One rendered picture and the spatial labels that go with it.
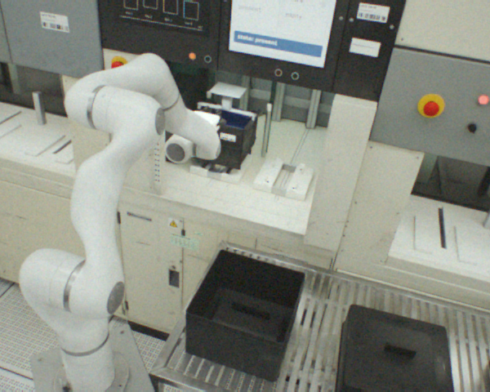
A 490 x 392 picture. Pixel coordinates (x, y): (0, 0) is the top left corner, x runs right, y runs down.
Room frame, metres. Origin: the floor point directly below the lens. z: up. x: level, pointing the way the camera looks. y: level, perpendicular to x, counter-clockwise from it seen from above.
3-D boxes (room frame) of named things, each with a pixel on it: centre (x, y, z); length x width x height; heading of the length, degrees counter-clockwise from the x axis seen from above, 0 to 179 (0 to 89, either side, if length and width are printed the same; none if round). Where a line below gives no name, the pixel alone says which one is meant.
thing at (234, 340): (0.90, -0.04, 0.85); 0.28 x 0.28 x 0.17; 76
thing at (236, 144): (1.64, 0.11, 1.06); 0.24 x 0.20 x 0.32; 76
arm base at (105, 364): (0.68, 0.35, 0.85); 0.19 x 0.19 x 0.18
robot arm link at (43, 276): (0.69, 0.38, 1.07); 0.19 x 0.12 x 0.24; 76
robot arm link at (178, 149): (1.24, 0.20, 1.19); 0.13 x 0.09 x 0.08; 167
